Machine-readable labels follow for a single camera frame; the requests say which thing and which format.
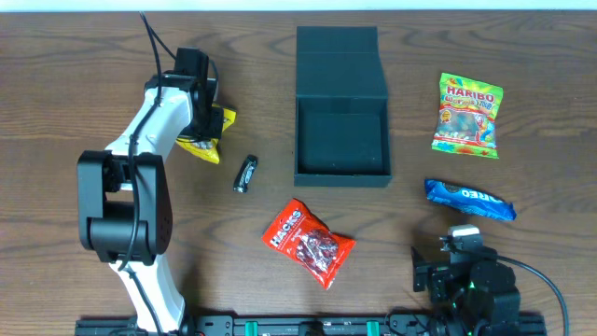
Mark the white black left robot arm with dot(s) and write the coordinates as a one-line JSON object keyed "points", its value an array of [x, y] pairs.
{"points": [[125, 214]]}

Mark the dark green open box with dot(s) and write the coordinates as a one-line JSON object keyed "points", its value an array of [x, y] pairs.
{"points": [[342, 132]]}

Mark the blue Oreo cookie pack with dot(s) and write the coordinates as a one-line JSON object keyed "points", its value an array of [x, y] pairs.
{"points": [[469, 201]]}

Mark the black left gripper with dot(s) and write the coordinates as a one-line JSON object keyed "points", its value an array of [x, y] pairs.
{"points": [[215, 123]]}

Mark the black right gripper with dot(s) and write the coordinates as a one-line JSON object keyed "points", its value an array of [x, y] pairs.
{"points": [[421, 269]]}

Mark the green Haribo gummy bag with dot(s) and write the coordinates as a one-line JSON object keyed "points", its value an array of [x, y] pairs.
{"points": [[466, 116]]}

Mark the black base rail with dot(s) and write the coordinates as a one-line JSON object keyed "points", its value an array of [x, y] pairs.
{"points": [[398, 324]]}

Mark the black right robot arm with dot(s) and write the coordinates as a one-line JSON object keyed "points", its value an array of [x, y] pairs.
{"points": [[474, 293]]}

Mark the small black candy bar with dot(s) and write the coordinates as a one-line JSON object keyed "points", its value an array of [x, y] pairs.
{"points": [[245, 174]]}

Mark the red Hacks candy bag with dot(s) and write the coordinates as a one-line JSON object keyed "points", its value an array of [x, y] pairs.
{"points": [[301, 236]]}

